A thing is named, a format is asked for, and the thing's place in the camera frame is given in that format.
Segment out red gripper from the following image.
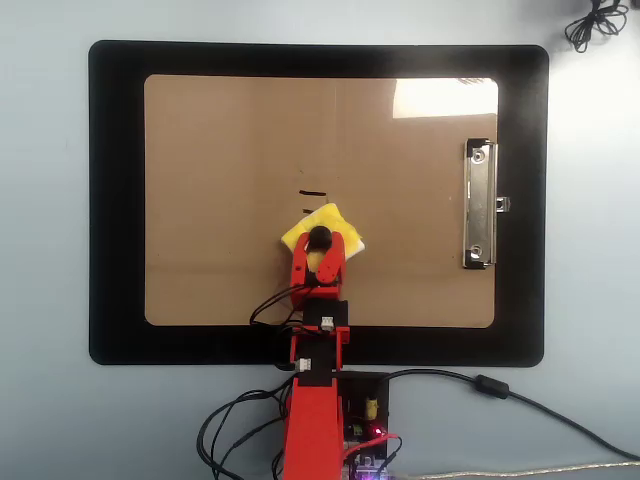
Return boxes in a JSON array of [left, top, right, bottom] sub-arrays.
[[290, 230, 350, 308]]

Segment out yellow sponge with black knob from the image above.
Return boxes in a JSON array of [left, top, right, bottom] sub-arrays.
[[279, 201, 367, 271]]

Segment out black marker lines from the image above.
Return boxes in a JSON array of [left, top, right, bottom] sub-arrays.
[[298, 189, 327, 214]]

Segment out brown clipboard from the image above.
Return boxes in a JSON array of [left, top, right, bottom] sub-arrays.
[[143, 74, 500, 330]]

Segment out black controller circuit board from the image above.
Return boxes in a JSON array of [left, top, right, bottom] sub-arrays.
[[333, 370, 392, 480]]

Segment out silver metal clipboard clip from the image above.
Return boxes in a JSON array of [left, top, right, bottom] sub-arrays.
[[461, 138, 512, 270]]

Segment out black rectangular desk mat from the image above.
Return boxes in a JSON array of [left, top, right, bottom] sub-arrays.
[[88, 40, 550, 368]]

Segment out black arm servo wires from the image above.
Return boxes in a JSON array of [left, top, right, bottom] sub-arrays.
[[195, 282, 321, 480]]

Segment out thin red wire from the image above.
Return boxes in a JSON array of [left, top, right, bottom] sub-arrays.
[[341, 432, 402, 474]]

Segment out black power cable with ferrite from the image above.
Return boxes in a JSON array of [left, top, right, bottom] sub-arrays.
[[383, 368, 640, 462]]

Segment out silver braided USB cable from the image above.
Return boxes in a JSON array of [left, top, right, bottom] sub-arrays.
[[389, 460, 640, 480]]

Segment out black bundled cord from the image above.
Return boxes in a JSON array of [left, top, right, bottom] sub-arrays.
[[564, 0, 631, 54]]

